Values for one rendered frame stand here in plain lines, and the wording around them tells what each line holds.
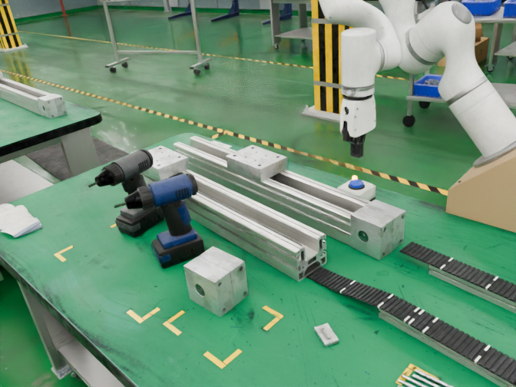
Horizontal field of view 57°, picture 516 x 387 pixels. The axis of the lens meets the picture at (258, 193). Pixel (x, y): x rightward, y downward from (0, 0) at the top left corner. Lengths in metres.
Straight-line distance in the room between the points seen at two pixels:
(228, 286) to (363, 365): 0.31
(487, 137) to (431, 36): 0.31
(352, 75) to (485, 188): 0.44
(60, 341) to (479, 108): 1.60
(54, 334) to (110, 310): 0.81
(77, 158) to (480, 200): 1.98
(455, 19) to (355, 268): 0.68
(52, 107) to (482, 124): 2.01
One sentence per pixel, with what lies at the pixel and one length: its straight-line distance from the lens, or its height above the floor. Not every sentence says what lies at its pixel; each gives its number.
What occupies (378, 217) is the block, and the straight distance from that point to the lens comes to 1.16.
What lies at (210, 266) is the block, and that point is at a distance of 1.03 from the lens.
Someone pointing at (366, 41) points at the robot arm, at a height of 1.25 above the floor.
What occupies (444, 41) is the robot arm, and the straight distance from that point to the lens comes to 1.36.
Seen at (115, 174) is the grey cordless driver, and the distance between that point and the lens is 1.28.
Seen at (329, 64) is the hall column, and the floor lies 0.48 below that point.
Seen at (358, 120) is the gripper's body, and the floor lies 1.05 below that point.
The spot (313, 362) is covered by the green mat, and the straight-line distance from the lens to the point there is 0.94.
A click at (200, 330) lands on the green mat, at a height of 0.78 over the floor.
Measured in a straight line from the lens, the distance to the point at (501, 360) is 0.95.
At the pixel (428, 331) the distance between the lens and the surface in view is 0.97.
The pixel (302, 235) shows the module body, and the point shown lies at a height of 0.85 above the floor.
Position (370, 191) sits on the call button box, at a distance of 1.37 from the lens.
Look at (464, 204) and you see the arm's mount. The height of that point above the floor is 0.82.
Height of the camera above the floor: 1.48
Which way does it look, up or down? 28 degrees down
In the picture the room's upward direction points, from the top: 6 degrees counter-clockwise
